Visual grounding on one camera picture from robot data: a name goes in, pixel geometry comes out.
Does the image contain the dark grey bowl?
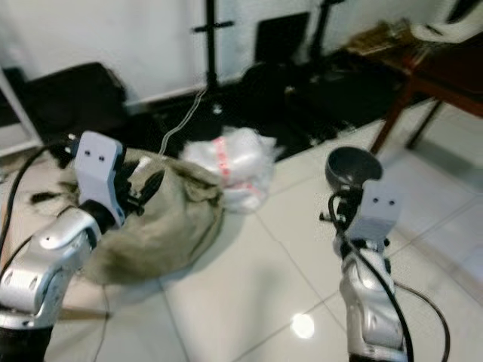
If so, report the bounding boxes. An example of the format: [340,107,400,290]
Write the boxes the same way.
[325,146,385,194]

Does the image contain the black stand pole with crossbar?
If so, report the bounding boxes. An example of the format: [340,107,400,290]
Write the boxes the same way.
[193,0,235,93]

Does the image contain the yellowish clutter pile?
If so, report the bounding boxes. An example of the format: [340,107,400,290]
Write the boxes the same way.
[350,23,417,55]

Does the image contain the thin white cable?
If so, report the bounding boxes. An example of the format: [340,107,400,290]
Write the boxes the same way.
[159,86,209,161]

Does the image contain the white shelf unit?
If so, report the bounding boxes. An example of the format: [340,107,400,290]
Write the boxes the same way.
[0,66,40,158]

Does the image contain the white curved plastic object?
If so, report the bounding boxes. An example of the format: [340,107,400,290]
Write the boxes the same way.
[411,0,483,44]

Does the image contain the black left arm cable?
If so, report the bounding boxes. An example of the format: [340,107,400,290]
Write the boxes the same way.
[2,139,75,259]

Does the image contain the black soft bag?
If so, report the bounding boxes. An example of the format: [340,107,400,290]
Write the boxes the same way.
[18,62,134,146]

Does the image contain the black floor mat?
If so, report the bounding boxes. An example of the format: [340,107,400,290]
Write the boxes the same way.
[131,57,414,153]

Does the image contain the dark brown wooden table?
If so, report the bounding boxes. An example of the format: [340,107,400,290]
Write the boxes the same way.
[347,23,483,157]

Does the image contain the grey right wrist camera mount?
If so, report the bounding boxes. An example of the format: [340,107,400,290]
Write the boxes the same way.
[349,179,403,243]

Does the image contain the olive green cloth bag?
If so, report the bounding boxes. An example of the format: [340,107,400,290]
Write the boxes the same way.
[56,146,225,287]

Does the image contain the black flat case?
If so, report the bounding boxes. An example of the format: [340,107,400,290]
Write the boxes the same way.
[252,11,312,67]

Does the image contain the white plastic bag red print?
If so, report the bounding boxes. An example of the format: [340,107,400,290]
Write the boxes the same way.
[180,126,278,216]

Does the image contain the black plain stand pole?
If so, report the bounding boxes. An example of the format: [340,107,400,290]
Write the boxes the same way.
[315,0,349,55]

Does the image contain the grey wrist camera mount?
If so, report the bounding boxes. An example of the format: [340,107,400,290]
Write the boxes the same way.
[349,179,403,243]
[72,130,127,228]

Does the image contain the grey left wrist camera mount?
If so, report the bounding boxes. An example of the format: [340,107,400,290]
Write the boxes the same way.
[72,130,127,228]

